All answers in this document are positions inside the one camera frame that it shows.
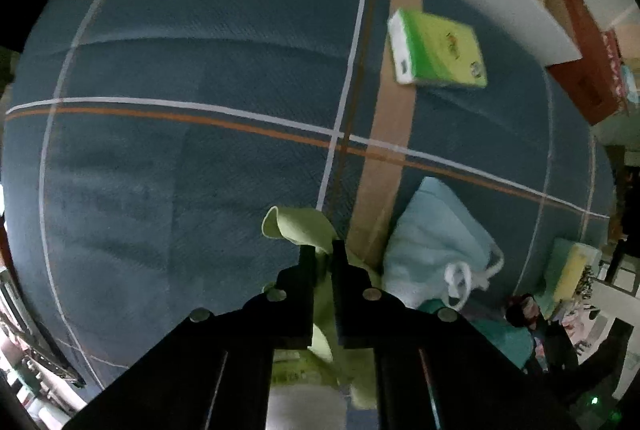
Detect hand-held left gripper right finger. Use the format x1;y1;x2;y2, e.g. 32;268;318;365
331;239;581;430

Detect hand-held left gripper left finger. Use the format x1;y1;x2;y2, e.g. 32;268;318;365
62;245;317;430

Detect light green cloth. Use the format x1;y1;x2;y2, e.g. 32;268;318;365
261;206;382;411

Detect yellow sponge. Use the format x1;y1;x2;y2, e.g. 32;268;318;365
552;245;593;306

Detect white tray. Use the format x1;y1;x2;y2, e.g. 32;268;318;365
542;237;603;322

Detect teal toy box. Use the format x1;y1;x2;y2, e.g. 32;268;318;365
417;297;531;372

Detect white bottle with green label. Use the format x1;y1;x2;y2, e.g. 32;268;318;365
267;382;348;430

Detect blue plaid blanket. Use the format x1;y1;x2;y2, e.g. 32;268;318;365
0;0;616;403

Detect green tissue pack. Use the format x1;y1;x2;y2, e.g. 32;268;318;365
387;8;488;90

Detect red cardboard box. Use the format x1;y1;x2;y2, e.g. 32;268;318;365
537;0;621;126

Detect light blue drawstring pouch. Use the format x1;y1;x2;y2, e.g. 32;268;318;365
382;176;505;311

